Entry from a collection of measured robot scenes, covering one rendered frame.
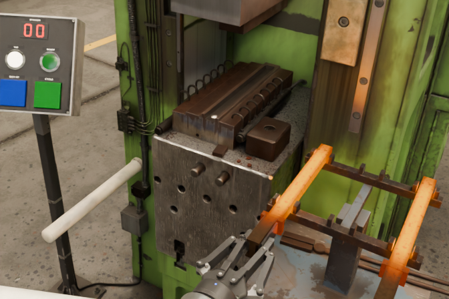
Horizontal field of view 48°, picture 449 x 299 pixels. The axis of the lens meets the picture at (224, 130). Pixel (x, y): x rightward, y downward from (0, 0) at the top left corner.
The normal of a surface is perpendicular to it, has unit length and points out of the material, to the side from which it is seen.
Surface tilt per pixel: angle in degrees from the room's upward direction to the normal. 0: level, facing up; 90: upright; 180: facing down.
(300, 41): 90
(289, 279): 0
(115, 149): 0
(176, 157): 90
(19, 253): 0
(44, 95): 60
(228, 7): 90
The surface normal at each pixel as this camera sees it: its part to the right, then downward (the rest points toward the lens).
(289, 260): 0.04, -0.85
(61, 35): -0.04, 0.02
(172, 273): -0.48, 0.44
